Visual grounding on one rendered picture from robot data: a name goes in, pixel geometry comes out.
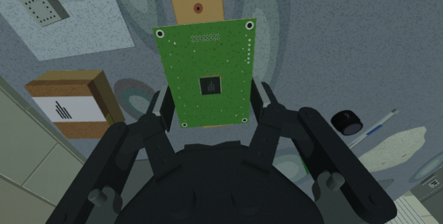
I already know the white ribbed block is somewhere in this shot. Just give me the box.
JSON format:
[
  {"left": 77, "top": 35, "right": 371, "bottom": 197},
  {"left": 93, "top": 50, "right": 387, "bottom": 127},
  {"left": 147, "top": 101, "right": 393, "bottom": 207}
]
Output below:
[{"left": 390, "top": 195, "right": 443, "bottom": 224}]

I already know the green circuit board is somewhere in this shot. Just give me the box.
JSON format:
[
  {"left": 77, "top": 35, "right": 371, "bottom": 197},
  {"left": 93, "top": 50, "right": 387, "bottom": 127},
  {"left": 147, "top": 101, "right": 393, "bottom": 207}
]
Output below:
[{"left": 152, "top": 17, "right": 258, "bottom": 129}]

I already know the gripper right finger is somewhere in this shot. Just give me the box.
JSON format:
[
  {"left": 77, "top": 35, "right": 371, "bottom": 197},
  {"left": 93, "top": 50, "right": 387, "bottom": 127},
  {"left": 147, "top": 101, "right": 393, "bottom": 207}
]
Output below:
[{"left": 242, "top": 76, "right": 398, "bottom": 224}]

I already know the cream cloth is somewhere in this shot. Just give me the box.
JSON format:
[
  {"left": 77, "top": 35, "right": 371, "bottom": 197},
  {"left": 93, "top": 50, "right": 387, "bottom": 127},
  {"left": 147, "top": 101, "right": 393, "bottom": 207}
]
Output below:
[{"left": 356, "top": 126, "right": 427, "bottom": 174}]

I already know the pale grey mat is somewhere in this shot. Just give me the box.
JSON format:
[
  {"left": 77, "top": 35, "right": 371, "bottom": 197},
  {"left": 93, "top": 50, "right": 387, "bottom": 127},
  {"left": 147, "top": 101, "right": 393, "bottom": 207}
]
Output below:
[{"left": 0, "top": 0, "right": 136, "bottom": 62}]

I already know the grey box with label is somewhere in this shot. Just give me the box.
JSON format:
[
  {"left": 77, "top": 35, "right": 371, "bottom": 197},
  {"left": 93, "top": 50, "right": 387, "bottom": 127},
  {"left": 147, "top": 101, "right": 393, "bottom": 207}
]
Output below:
[{"left": 409, "top": 173, "right": 443, "bottom": 214}]

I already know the brown cardboard box white label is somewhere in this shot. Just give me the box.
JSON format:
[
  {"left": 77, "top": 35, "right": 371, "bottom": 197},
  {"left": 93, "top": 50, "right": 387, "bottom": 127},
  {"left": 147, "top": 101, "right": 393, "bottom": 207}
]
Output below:
[{"left": 24, "top": 69, "right": 126, "bottom": 140}]

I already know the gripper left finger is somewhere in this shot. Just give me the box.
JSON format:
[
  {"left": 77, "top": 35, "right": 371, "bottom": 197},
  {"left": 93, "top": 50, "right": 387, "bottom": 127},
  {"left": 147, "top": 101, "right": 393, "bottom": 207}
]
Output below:
[{"left": 45, "top": 85, "right": 183, "bottom": 224}]

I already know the black round knob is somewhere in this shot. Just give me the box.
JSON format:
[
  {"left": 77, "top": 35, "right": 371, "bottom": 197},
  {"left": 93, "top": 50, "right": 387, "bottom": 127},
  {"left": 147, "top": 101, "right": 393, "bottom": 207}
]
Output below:
[{"left": 330, "top": 110, "right": 364, "bottom": 137}]

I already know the grey shield can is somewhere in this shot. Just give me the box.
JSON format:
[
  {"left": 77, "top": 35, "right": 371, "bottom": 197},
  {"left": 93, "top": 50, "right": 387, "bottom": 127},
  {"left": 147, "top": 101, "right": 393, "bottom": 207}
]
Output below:
[{"left": 19, "top": 0, "right": 70, "bottom": 28}]

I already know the white pen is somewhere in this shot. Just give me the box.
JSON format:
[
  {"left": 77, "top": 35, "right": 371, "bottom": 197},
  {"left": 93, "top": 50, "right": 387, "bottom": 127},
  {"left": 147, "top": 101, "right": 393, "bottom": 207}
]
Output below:
[{"left": 347, "top": 109, "right": 401, "bottom": 149}]

